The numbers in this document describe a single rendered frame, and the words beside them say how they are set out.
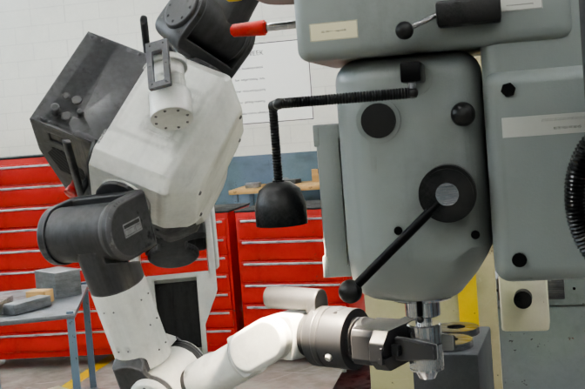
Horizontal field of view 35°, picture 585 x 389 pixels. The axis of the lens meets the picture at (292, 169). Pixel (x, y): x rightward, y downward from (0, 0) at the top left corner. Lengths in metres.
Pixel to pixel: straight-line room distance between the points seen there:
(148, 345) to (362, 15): 0.66
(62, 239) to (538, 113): 0.75
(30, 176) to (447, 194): 5.55
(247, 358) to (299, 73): 9.14
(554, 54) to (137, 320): 0.77
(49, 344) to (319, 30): 5.65
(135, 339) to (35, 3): 10.17
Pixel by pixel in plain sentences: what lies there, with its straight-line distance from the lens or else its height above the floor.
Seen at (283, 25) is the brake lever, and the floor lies 1.70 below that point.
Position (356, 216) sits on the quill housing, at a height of 1.43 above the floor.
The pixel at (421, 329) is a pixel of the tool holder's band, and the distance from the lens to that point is 1.29.
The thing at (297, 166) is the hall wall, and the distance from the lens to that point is 10.50.
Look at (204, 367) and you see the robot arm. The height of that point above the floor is 1.18.
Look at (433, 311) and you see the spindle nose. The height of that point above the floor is 1.29.
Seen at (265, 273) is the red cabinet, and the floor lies 0.60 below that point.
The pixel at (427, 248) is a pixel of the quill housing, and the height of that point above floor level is 1.39.
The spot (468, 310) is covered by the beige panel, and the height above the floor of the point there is 0.92.
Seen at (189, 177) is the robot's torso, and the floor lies 1.48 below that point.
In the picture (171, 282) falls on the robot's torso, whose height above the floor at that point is 1.26.
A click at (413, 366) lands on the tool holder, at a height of 1.21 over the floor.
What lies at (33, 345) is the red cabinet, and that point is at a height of 0.17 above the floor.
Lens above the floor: 1.56
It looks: 3 degrees down
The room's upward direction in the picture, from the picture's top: 4 degrees counter-clockwise
